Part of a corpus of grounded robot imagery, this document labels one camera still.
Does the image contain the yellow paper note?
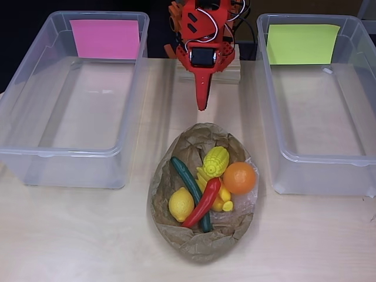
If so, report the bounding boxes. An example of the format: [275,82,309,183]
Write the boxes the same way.
[266,23,341,65]

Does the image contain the yellow toy lemon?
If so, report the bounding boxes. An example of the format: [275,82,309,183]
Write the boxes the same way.
[168,187,196,223]

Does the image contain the wooden base board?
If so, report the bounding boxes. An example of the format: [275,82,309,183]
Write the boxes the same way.
[178,43,241,86]

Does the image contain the red toy chili pepper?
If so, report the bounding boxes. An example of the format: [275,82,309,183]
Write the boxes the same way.
[181,177,221,229]

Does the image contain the brown paper bowl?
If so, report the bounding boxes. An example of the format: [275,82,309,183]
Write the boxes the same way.
[146,122,261,264]

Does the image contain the toy orange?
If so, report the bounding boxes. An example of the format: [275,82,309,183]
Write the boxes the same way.
[223,161,257,195]

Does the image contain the pink paper note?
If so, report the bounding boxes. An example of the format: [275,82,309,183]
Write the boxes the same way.
[69,19,140,59]

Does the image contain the green toy cucumber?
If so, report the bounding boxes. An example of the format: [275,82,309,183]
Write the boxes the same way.
[170,156,213,233]

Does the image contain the clear plastic bin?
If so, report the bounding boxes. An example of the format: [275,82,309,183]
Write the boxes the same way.
[0,11,150,189]
[256,13,376,197]

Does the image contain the white servo cable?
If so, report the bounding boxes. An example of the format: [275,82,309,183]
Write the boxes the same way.
[184,5,221,51]

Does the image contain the yellow toy corn cob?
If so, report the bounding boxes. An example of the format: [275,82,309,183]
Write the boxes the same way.
[196,146,230,179]

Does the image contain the black cable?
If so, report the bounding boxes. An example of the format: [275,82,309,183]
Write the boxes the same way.
[231,0,258,45]

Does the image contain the yellow toy banana bunch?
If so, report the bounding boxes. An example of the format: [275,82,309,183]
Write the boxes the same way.
[195,173,235,213]

